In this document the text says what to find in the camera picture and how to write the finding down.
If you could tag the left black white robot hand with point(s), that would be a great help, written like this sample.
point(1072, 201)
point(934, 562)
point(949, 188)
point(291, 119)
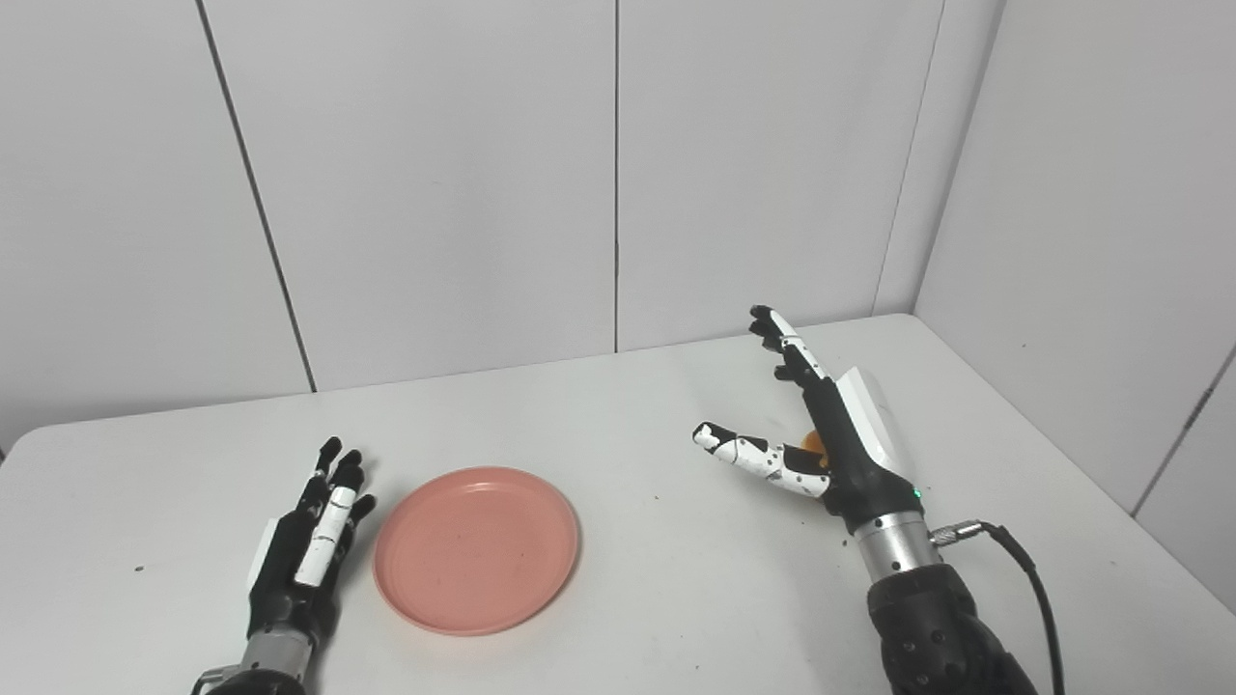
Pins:
point(290, 569)

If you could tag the grey wall panel hinge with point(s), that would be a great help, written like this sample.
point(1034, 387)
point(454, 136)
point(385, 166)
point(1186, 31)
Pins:
point(1202, 398)

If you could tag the pink round plate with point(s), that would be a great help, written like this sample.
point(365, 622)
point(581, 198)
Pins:
point(478, 550)

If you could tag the toy hamburger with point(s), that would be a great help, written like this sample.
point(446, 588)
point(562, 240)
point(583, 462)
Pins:
point(814, 443)

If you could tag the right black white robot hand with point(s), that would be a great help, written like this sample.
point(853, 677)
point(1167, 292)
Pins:
point(859, 454)

